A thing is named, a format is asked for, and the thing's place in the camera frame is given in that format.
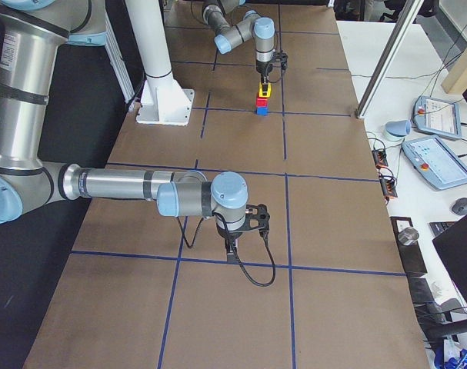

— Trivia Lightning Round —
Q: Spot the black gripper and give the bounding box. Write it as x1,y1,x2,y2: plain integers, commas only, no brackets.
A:
256,60,273,95
216,223,243,264

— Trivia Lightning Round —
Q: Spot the yellow wooden block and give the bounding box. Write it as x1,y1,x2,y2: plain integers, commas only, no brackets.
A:
258,82,272,98

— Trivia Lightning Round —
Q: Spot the red wooden block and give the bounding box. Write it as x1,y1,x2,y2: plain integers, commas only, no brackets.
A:
255,96,269,108

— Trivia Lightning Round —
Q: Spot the blue wooden block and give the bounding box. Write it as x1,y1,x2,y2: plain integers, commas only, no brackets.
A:
256,106,269,116

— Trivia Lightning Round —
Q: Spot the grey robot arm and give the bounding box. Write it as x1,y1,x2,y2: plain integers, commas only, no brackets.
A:
202,1,275,98
0,1,116,264

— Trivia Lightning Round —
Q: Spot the orange black connector block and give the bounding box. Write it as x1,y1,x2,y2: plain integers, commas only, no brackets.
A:
372,148,389,169

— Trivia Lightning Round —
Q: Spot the light blue tape roll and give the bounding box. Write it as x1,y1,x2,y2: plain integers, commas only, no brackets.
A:
383,119,412,141

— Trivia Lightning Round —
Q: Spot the metal cup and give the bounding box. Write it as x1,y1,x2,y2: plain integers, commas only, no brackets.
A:
397,227,419,246

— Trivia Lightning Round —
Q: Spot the black box under cup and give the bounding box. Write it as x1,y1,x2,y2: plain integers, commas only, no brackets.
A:
390,216,428,278

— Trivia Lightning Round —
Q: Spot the far teach pendant tablet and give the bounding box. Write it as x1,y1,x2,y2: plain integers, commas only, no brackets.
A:
412,96,462,140

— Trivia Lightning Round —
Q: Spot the teach pendant tablet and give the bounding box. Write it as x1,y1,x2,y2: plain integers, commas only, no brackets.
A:
412,96,462,140
402,135,467,191

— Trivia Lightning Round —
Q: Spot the near teach pendant tablet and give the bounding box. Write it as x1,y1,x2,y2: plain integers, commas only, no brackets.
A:
402,135,467,191

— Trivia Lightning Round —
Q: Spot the wooden beam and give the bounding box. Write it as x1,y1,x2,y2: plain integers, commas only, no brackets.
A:
442,48,467,95

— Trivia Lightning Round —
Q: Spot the black keyboard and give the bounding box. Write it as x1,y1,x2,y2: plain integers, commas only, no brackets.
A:
429,221,455,237

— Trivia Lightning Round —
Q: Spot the black monitor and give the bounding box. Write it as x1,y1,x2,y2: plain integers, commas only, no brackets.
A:
432,215,467,302

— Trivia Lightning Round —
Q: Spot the black computer mouse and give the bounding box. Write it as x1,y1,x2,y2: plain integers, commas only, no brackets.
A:
451,198,467,216

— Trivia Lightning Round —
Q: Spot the white camera stand post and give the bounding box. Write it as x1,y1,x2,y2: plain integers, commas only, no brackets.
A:
125,0,195,126

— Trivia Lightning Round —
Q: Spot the aluminium frame post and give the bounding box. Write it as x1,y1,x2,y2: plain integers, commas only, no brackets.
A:
355,0,424,118

